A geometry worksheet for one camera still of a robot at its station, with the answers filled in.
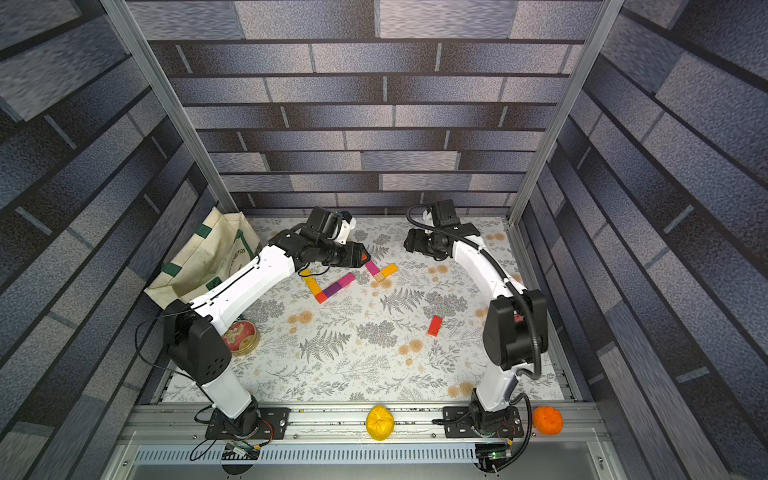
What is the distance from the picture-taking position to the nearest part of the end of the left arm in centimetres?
60

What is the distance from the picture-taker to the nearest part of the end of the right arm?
64 centimetres

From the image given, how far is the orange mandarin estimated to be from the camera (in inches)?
28.0

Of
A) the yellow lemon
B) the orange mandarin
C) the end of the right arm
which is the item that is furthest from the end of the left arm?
the orange mandarin
